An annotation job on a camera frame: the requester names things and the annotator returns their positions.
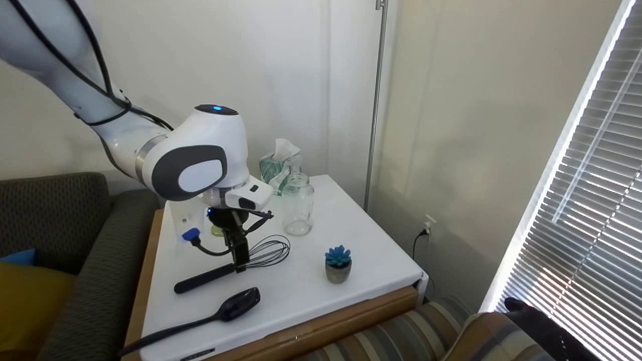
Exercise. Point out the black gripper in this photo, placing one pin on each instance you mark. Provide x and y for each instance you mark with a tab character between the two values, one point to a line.
237	220

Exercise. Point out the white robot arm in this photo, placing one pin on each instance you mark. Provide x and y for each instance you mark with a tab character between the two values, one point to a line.
200	140

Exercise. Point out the black plastic spoon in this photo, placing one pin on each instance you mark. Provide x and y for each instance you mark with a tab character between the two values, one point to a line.
237	306

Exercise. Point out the clear glass jar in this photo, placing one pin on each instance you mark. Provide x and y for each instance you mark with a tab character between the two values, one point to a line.
299	208

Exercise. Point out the white plastic table board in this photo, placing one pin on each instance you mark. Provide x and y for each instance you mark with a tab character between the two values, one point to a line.
301	268

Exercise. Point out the small blue potted succulent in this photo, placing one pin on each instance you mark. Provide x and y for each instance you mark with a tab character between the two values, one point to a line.
338	272

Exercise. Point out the small black strip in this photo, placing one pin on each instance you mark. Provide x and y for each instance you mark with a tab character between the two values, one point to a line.
197	354

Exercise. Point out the wooden table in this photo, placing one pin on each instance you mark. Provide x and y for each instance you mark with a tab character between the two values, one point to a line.
333	321

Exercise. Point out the dark grey sofa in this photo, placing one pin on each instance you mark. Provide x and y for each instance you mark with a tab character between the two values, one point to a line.
66	213

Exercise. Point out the striped fabric sofa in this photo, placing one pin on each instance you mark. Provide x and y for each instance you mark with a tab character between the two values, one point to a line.
402	337

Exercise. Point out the yellow cushion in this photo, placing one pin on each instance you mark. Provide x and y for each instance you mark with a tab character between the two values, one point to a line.
32	302

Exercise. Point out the blue cushion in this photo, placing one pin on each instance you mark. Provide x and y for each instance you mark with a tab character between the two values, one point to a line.
17	258

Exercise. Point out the striped sofa cushion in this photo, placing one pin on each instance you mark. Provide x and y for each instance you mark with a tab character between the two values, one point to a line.
493	341

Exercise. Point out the white window blinds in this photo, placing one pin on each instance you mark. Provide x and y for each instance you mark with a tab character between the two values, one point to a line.
589	233

